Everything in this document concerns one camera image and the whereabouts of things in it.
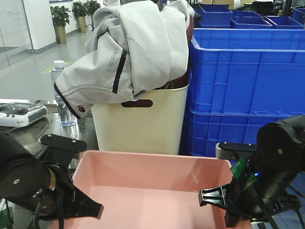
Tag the potted plant gold pot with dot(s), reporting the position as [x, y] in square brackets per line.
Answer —
[60, 18]
[79, 10]

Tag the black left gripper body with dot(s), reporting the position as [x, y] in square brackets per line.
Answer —
[54, 195]

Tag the large blue crate upper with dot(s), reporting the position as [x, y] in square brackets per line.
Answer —
[248, 71]

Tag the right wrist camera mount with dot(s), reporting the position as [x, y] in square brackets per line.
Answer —
[234, 151]

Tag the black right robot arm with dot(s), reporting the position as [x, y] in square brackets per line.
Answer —
[280, 146]

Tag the clear water bottle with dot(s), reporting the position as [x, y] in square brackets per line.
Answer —
[66, 118]

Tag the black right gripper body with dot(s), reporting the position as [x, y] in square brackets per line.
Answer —
[260, 193]

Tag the cream plastic basket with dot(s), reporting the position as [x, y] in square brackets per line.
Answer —
[150, 125]

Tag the small blue bin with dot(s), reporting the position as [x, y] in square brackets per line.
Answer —
[283, 22]
[249, 23]
[215, 16]

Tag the large blue crate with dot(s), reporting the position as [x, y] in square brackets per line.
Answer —
[248, 71]
[202, 131]

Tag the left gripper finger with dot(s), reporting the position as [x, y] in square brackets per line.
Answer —
[84, 206]

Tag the grey soft-shell jacket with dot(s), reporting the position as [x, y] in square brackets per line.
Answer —
[134, 48]

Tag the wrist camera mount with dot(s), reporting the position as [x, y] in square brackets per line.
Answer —
[234, 151]
[60, 150]

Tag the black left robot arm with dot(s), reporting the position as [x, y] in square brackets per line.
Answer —
[16, 179]

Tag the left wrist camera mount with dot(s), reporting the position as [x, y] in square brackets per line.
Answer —
[60, 150]

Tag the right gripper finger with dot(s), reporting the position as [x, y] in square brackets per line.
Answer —
[218, 196]
[231, 219]

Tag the pink plastic bin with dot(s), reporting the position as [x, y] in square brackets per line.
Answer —
[149, 191]

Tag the large blue crate lower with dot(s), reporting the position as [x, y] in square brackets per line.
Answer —
[202, 131]

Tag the white remote controller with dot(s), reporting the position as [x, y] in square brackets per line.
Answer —
[21, 114]

